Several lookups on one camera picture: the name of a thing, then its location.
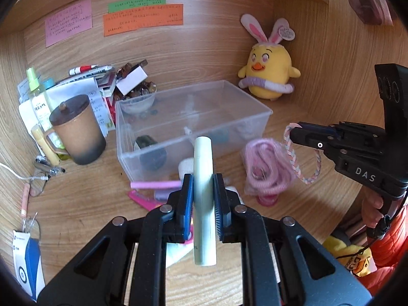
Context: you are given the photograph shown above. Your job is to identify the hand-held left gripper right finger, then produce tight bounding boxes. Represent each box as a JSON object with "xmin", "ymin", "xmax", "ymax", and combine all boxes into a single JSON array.
[{"xmin": 213, "ymin": 174, "xmax": 373, "ymax": 306}]

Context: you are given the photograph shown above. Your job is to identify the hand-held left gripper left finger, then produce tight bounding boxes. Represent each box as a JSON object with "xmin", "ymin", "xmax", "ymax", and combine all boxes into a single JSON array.
[{"xmin": 36, "ymin": 174, "xmax": 195, "ymax": 306}]

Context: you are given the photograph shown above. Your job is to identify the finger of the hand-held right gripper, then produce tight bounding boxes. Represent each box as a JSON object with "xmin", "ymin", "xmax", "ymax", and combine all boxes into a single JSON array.
[
  {"xmin": 298, "ymin": 121, "xmax": 386, "ymax": 141},
  {"xmin": 289, "ymin": 128, "xmax": 344, "ymax": 164}
]

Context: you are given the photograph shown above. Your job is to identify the pale green tube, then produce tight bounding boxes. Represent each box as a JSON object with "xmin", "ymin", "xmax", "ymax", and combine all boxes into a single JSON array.
[{"xmin": 193, "ymin": 136, "xmax": 217, "ymax": 266}]

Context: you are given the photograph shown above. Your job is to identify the braided pastel bracelet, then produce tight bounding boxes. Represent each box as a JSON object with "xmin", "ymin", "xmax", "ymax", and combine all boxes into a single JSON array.
[{"xmin": 283, "ymin": 124, "xmax": 322, "ymax": 185}]

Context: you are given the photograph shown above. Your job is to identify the pink scissors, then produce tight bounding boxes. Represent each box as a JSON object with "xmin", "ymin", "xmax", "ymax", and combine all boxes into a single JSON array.
[{"xmin": 127, "ymin": 189, "xmax": 166, "ymax": 211}]

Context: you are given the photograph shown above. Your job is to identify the pink cord bundle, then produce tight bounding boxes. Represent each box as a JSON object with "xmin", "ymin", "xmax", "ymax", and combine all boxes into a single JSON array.
[{"xmin": 240, "ymin": 138, "xmax": 298, "ymax": 198}]

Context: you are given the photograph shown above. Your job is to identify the dark green bottle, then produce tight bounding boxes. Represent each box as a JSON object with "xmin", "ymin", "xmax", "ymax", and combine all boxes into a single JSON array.
[{"xmin": 134, "ymin": 135, "xmax": 168, "ymax": 171}]

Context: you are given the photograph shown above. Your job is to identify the clear plastic storage box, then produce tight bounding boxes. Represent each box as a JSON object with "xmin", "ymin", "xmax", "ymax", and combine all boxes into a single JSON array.
[{"xmin": 115, "ymin": 80, "xmax": 274, "ymax": 182}]

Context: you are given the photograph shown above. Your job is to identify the orange sleeved forearm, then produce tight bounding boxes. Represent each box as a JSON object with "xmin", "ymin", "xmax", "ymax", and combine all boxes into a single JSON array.
[{"xmin": 360, "ymin": 198, "xmax": 408, "ymax": 297}]

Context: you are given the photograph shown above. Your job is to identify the person's right hand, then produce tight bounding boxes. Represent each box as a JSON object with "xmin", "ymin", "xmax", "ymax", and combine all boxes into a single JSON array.
[{"xmin": 361, "ymin": 191, "xmax": 385, "ymax": 229}]

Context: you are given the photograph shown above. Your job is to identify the white tape roll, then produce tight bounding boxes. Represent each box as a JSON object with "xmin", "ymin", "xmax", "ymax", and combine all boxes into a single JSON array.
[{"xmin": 178, "ymin": 159, "xmax": 196, "ymax": 179}]

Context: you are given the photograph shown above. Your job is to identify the pink pen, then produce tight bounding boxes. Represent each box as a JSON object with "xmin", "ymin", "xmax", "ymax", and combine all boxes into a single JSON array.
[{"xmin": 130, "ymin": 181, "xmax": 182, "ymax": 189}]

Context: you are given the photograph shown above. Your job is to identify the yellow chick plush toy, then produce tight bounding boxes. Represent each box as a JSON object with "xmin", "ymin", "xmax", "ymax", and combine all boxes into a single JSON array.
[{"xmin": 237, "ymin": 13, "xmax": 302, "ymax": 101}]

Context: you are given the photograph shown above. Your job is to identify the bowl of beads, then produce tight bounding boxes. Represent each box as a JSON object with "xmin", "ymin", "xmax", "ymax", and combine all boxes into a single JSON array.
[{"xmin": 114, "ymin": 81, "xmax": 157, "ymax": 115}]

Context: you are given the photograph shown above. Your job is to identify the yellow soft toy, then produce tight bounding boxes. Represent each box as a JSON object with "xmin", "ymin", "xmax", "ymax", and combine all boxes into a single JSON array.
[{"xmin": 322, "ymin": 236, "xmax": 373, "ymax": 278}]

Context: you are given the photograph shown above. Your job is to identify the brown lidded mug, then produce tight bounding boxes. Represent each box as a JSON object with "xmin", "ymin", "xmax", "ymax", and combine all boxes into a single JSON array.
[{"xmin": 43, "ymin": 94, "xmax": 107, "ymax": 165}]

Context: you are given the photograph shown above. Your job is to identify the white card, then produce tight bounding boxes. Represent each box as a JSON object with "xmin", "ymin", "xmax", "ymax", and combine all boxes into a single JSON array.
[{"xmin": 115, "ymin": 66, "xmax": 149, "ymax": 96}]

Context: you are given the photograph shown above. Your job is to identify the pink cloth bag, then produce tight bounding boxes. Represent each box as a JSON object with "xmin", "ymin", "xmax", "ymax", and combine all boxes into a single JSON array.
[{"xmin": 347, "ymin": 0, "xmax": 394, "ymax": 26}]

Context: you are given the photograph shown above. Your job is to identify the cream yellow tube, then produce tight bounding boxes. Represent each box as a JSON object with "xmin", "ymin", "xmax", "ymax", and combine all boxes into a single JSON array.
[{"xmin": 31, "ymin": 126, "xmax": 60, "ymax": 164}]

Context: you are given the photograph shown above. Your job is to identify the pile of papers and booklets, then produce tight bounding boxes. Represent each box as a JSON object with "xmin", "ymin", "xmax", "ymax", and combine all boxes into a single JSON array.
[{"xmin": 17, "ymin": 70, "xmax": 117, "ymax": 134}]

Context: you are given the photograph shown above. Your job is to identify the thin framed eyeglasses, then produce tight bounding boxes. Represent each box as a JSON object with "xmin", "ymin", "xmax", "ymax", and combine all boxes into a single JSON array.
[{"xmin": 28, "ymin": 174, "xmax": 52, "ymax": 197}]

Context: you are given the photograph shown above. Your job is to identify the red white marker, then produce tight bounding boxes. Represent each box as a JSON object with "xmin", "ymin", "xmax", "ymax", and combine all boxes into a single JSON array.
[{"xmin": 69, "ymin": 65, "xmax": 114, "ymax": 76}]

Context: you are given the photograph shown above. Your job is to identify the pale pink stylus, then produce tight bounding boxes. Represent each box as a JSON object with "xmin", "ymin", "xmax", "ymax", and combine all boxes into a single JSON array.
[{"xmin": 21, "ymin": 183, "xmax": 30, "ymax": 219}]

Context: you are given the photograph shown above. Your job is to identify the blue white carton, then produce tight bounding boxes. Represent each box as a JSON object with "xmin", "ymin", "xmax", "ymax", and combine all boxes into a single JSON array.
[{"xmin": 13, "ymin": 229, "xmax": 45, "ymax": 302}]

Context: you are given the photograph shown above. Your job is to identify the green spray bottle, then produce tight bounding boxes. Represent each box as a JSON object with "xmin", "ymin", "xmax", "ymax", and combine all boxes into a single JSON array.
[{"xmin": 26, "ymin": 68, "xmax": 56, "ymax": 134}]

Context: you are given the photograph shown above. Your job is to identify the orange paper note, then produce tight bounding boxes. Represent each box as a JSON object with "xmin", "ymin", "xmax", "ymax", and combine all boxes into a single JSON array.
[{"xmin": 103, "ymin": 4, "xmax": 184, "ymax": 37}]

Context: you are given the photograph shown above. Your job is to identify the green paper note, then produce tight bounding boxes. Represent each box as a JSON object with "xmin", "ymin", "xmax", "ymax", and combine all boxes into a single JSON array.
[{"xmin": 107, "ymin": 0, "xmax": 167, "ymax": 14}]

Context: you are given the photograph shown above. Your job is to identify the pink paper note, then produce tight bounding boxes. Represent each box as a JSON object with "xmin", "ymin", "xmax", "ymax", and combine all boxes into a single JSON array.
[{"xmin": 45, "ymin": 0, "xmax": 93, "ymax": 48}]

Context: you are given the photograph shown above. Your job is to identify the brown watch strap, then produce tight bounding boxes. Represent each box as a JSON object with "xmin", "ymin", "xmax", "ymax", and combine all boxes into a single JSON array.
[{"xmin": 116, "ymin": 59, "xmax": 149, "ymax": 79}]

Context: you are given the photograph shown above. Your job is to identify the white cable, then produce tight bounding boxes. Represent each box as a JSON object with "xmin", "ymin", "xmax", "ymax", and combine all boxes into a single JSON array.
[{"xmin": 0, "ymin": 162, "xmax": 48, "ymax": 181}]

